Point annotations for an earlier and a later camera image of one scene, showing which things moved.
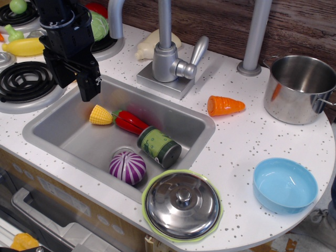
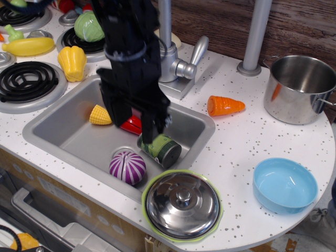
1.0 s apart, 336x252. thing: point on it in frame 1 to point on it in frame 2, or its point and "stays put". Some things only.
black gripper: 69,38 to 133,82
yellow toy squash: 24,47 stays put
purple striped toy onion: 127,167 stays put
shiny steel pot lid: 182,206 stays put
